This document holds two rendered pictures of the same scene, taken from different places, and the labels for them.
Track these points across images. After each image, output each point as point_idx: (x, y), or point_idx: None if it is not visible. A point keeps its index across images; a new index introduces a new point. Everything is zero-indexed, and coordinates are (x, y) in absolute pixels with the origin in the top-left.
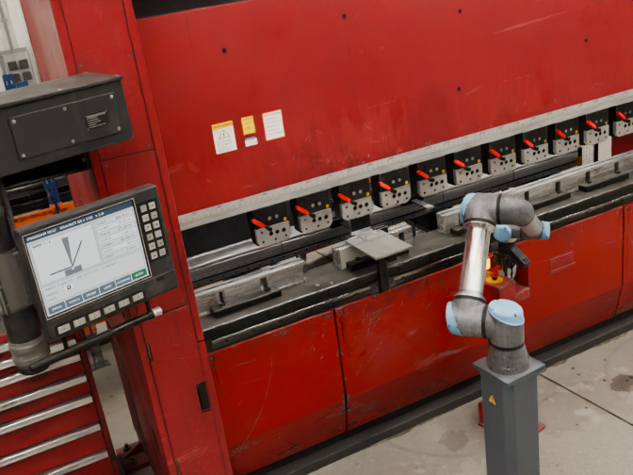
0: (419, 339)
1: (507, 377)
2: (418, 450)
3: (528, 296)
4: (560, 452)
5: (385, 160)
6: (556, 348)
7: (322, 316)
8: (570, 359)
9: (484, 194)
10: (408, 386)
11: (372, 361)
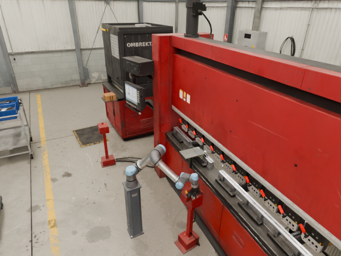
0: None
1: (125, 183)
2: (178, 215)
3: (191, 210)
4: (167, 254)
5: (206, 133)
6: None
7: (180, 156)
8: None
9: (158, 147)
10: None
11: (186, 183)
